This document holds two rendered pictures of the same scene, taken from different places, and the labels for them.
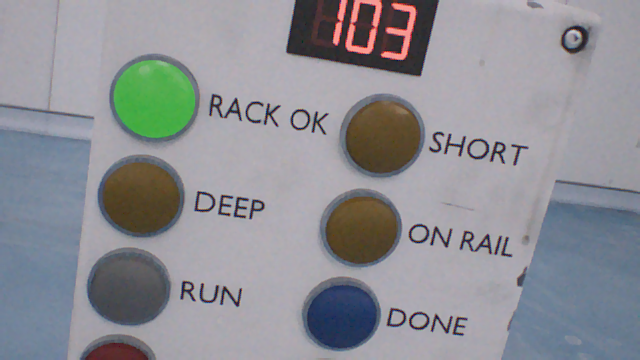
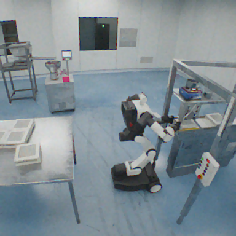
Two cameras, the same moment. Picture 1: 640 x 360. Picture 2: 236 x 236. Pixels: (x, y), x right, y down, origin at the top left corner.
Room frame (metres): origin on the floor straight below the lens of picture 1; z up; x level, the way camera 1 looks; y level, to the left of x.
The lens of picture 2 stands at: (-0.56, -0.98, 2.22)
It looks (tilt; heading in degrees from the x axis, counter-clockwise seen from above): 32 degrees down; 86
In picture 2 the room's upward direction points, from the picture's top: 3 degrees clockwise
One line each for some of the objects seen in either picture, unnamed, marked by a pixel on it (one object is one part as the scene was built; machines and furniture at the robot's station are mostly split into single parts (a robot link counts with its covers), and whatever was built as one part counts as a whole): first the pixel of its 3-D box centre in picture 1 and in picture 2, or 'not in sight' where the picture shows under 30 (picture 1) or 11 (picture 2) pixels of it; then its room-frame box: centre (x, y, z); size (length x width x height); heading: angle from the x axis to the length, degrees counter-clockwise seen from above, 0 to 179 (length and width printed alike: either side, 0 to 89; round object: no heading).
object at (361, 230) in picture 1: (361, 230); not in sight; (0.28, -0.02, 1.12); 0.03 x 0.01 x 0.03; 99
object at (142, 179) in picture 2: not in sight; (134, 171); (-0.16, 0.78, 0.19); 0.64 x 0.52 x 0.33; 9
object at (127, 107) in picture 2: not in sight; (135, 115); (-0.23, 0.77, 1.16); 0.34 x 0.30 x 0.36; 99
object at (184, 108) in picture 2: not in sight; (189, 109); (0.39, 0.75, 1.25); 0.22 x 0.11 x 0.20; 9
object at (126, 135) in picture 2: not in sight; (131, 134); (-0.26, 0.77, 0.89); 0.28 x 0.13 x 0.18; 9
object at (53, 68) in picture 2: not in sight; (56, 70); (-1.72, 3.04, 0.95); 0.49 x 0.36 x 0.37; 14
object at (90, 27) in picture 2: not in sight; (98, 34); (-0.91, 5.81, 1.43); 1.38 x 0.01 x 1.16; 14
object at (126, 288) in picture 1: (128, 289); not in sight; (0.27, 0.06, 1.08); 0.03 x 0.01 x 0.03; 99
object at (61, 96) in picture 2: not in sight; (61, 93); (-1.67, 2.99, 0.38); 0.63 x 0.57 x 0.76; 14
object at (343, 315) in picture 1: (342, 316); not in sight; (0.28, -0.02, 1.08); 0.03 x 0.01 x 0.03; 99
